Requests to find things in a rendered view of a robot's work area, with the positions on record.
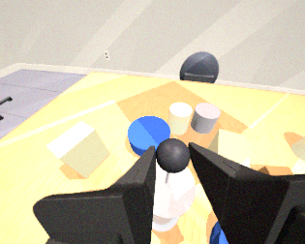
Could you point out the grey cylinder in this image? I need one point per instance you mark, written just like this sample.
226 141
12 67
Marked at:
204 118

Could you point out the white cube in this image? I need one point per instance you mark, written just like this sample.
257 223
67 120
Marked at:
80 148
230 145

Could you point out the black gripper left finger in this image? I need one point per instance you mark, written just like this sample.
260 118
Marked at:
125 207

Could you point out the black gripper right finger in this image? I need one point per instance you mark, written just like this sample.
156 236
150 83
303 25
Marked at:
251 206

